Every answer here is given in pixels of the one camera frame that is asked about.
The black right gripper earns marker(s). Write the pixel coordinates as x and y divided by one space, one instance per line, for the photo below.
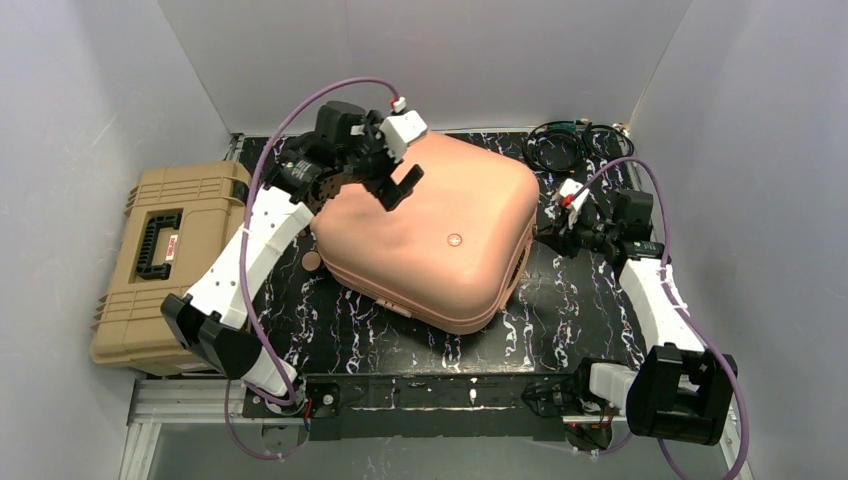
556 236

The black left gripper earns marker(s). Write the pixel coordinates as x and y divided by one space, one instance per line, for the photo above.
383 171

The pink suitcase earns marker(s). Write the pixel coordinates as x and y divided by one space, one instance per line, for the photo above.
451 254

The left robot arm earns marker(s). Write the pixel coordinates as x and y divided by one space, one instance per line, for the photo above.
215 319

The tan plastic tool case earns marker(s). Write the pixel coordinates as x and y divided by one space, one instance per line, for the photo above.
178 221

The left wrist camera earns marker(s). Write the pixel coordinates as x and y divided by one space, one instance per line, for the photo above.
401 129

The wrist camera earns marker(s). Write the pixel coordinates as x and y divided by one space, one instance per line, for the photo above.
401 129
571 196

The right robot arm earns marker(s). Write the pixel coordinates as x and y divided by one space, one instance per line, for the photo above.
680 392

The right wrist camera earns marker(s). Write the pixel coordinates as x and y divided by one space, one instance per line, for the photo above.
571 196

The aluminium frame rail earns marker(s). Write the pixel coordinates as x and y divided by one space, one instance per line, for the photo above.
445 426

